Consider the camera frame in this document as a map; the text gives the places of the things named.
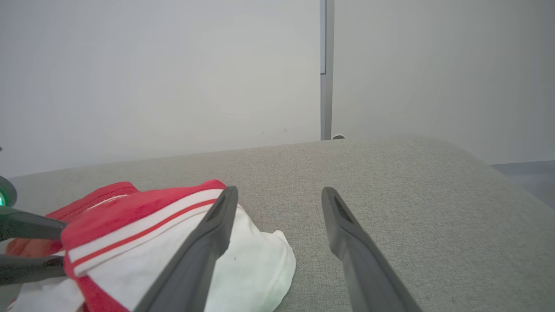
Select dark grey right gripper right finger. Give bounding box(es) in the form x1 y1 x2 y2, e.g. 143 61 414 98
321 187 422 312

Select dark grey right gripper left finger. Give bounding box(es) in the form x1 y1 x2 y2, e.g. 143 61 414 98
134 186 239 312

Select grey fabric sofa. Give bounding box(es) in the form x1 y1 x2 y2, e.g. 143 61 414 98
0 138 555 312

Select red and white garment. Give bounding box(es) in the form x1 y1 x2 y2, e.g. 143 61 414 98
7 179 297 312

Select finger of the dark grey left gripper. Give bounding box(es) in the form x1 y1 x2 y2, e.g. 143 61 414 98
0 255 66 286
0 207 68 242

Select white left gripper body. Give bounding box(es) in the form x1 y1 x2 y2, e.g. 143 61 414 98
0 175 18 208

